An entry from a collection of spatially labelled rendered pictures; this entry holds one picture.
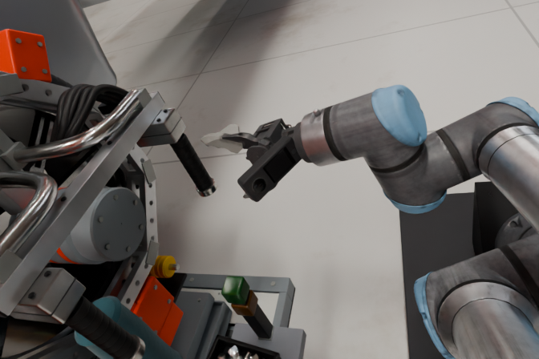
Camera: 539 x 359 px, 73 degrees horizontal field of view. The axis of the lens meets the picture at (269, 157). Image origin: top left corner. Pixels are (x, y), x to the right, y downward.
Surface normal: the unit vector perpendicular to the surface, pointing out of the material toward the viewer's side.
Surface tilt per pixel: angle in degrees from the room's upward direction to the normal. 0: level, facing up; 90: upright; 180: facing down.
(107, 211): 90
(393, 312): 0
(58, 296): 90
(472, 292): 14
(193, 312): 0
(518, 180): 57
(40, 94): 90
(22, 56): 90
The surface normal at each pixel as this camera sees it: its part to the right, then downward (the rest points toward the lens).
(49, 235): 0.92, -0.08
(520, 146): -0.56, -0.75
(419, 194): 0.06, 0.55
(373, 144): -0.29, 0.68
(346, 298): -0.31, -0.73
